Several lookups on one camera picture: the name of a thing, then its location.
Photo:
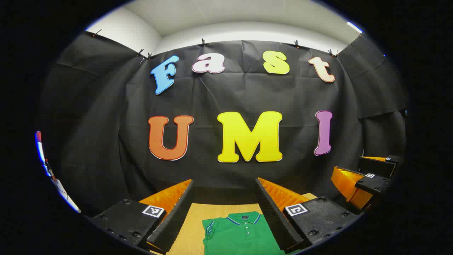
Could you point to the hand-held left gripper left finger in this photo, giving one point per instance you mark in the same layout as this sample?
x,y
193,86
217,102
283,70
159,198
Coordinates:
x,y
173,219

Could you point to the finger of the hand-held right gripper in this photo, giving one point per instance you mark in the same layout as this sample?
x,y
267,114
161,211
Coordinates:
x,y
371,184
377,165

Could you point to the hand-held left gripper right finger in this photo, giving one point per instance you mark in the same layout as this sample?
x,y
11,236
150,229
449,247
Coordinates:
x,y
274,216

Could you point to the green T-shirt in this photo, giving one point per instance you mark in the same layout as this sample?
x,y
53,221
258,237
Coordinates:
x,y
240,237

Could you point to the black backdrop cloth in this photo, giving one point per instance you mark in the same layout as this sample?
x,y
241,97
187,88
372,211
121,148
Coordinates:
x,y
247,92

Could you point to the white ceiling light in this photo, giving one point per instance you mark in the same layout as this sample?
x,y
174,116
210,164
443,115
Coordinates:
x,y
354,27

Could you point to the row of black cloth clips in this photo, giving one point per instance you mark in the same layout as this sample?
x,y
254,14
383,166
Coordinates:
x,y
203,42

